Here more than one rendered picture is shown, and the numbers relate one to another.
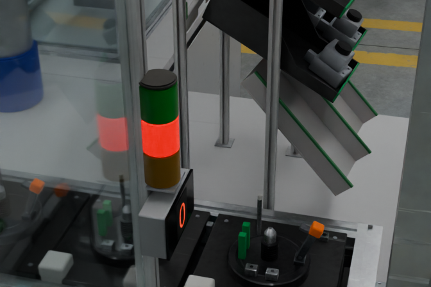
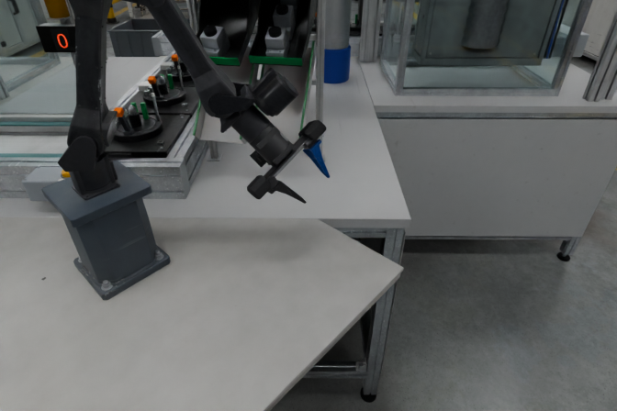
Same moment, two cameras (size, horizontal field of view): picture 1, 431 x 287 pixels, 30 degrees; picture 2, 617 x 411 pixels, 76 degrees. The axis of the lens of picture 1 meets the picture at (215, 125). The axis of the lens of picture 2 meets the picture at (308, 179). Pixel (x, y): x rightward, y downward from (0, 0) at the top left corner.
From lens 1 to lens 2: 1.81 m
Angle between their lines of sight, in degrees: 63
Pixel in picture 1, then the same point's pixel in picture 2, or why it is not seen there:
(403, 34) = not seen: outside the picture
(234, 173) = not seen: hidden behind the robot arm
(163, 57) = (415, 104)
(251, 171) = not seen: hidden behind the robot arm
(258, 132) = (337, 143)
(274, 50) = (192, 15)
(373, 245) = (156, 164)
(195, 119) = (342, 122)
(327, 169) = (199, 117)
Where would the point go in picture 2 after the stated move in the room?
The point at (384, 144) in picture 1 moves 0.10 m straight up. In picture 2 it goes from (352, 194) to (353, 162)
